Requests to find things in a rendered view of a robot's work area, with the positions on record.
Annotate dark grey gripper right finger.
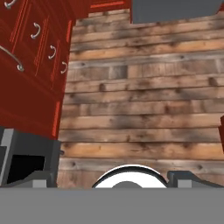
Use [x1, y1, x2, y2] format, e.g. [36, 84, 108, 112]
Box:
[166, 171, 224, 189]

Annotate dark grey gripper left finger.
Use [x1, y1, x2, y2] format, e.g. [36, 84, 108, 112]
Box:
[2, 171, 57, 189]

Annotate red cabinet corner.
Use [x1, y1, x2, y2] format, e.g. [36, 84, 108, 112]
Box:
[219, 115, 224, 144]

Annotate red cabinet run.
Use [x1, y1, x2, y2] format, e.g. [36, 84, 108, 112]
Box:
[0, 0, 89, 139]

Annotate red cabinet panel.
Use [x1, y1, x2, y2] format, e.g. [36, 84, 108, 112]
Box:
[87, 0, 132, 14]

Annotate dark grey open-fronted appliance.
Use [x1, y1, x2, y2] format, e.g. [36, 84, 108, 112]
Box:
[0, 126, 63, 188]

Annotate white round black-rimmed disc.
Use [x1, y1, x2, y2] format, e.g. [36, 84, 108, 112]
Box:
[92, 164, 169, 189]

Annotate small curved silver handle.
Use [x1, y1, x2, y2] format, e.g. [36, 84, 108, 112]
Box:
[59, 60, 68, 75]
[47, 45, 58, 60]
[3, 0, 18, 10]
[30, 22, 42, 40]

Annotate long curved silver handle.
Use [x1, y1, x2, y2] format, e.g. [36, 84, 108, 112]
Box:
[0, 45, 25, 73]

